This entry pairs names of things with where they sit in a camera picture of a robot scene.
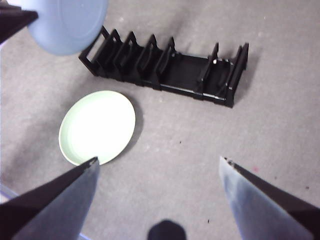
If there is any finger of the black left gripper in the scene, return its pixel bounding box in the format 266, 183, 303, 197
0, 9, 39, 44

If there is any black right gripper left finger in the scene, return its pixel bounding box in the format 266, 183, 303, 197
0, 156, 100, 240

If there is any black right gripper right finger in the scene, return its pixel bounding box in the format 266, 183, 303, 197
219, 156, 320, 240

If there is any light blue round plate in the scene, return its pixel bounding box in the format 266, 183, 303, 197
26, 0, 110, 56

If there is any pale green round plate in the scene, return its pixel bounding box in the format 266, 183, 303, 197
58, 90, 137, 166

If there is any black plastic plate rack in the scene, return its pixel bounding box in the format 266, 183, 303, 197
78, 24, 250, 109

